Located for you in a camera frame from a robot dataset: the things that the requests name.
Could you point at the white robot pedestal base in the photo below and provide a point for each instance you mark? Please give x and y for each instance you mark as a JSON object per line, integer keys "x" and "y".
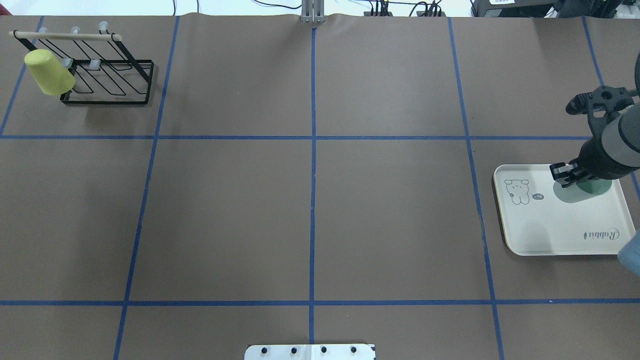
{"x": 327, "y": 351}

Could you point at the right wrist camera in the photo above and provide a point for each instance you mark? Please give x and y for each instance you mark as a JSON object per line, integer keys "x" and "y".
{"x": 602, "y": 105}

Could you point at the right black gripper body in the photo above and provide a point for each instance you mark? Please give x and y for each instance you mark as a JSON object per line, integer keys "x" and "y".
{"x": 593, "y": 157}

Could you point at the pale green cup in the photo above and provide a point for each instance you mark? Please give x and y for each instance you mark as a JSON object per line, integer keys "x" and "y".
{"x": 581, "y": 191}

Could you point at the black wire cup rack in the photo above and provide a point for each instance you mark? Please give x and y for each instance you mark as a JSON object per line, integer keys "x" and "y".
{"x": 105, "y": 71}

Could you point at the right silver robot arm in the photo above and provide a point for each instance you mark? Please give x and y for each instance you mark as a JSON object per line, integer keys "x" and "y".
{"x": 625, "y": 126}

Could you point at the cream rabbit tray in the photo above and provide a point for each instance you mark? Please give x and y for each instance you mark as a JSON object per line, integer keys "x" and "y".
{"x": 535, "y": 222}

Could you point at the yellow cup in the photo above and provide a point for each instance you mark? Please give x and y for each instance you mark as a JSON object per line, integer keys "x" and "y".
{"x": 48, "y": 72}

